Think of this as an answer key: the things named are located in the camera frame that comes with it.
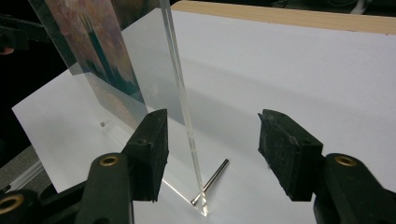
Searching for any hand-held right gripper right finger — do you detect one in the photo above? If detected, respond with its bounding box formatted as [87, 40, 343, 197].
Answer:
[257, 108, 396, 224]

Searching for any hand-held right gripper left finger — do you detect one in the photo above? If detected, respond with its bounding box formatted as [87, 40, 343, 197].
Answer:
[74, 108, 170, 224]

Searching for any clear acrylic picture frame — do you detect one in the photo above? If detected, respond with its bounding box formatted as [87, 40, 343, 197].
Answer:
[27, 0, 210, 217]

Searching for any colourful picture card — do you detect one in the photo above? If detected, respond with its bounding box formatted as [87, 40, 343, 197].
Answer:
[43, 0, 147, 106]

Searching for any wooden table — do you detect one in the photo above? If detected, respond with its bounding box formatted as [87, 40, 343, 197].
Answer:
[170, 0, 396, 35]

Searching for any white desk leg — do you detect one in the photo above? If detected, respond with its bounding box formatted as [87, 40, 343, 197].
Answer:
[349, 0, 370, 15]

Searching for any aluminium floor rail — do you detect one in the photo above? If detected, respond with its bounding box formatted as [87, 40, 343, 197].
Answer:
[4, 159, 45, 192]

